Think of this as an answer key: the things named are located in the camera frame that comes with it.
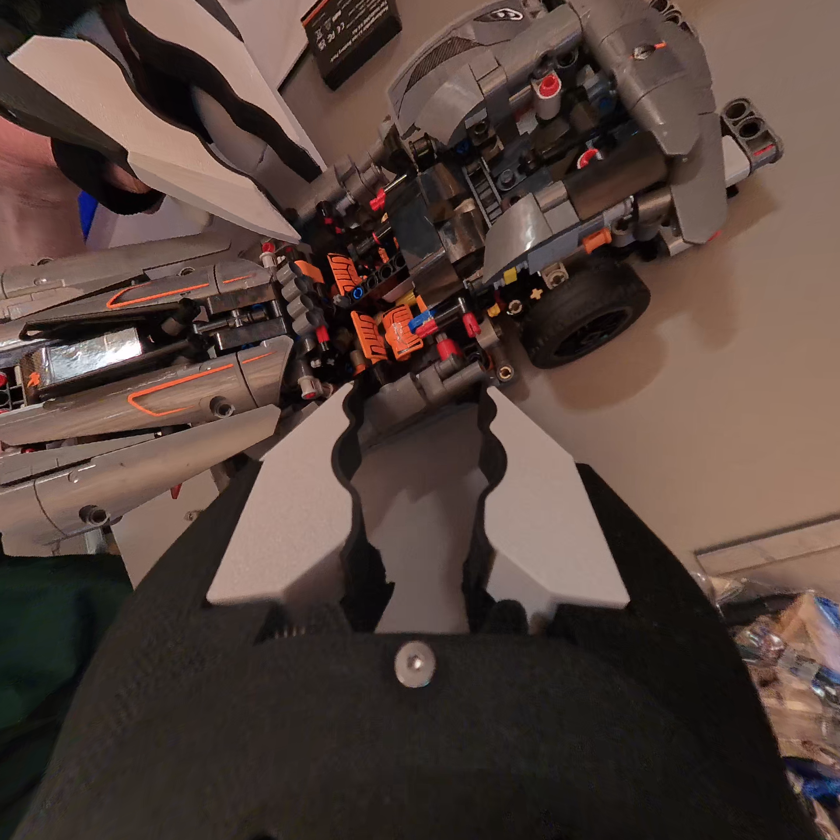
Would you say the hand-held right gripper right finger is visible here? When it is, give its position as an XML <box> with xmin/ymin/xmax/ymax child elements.
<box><xmin>461</xmin><ymin>384</ymin><xmax>632</xmax><ymax>635</ymax></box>

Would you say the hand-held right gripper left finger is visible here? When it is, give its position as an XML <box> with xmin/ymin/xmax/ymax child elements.
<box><xmin>205</xmin><ymin>382</ymin><xmax>396</xmax><ymax>634</ymax></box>

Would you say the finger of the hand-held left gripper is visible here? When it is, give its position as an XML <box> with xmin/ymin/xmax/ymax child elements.
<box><xmin>123</xmin><ymin>0</ymin><xmax>324</xmax><ymax>186</ymax></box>
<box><xmin>5</xmin><ymin>33</ymin><xmax>304</xmax><ymax>242</ymax></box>

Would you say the grey lego car chassis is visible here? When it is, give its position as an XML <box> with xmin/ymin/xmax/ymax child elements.
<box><xmin>262</xmin><ymin>0</ymin><xmax>785</xmax><ymax>408</ymax></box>

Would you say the long grey lego plate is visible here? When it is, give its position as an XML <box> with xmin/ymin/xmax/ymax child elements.
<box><xmin>694</xmin><ymin>525</ymin><xmax>840</xmax><ymax>577</ymax></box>

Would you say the small bag of lego pieces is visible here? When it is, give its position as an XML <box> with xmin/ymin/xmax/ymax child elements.
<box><xmin>712</xmin><ymin>571</ymin><xmax>840</xmax><ymax>840</ymax></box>

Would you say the person's left hand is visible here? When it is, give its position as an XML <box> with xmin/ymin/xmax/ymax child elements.
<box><xmin>0</xmin><ymin>121</ymin><xmax>155</xmax><ymax>271</ymax></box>

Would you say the black battery pack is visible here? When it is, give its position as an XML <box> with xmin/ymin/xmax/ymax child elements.
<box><xmin>301</xmin><ymin>0</ymin><xmax>403</xmax><ymax>91</ymax></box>

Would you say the person's green sweater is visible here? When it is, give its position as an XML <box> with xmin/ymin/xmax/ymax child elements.
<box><xmin>0</xmin><ymin>553</ymin><xmax>135</xmax><ymax>840</ymax></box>

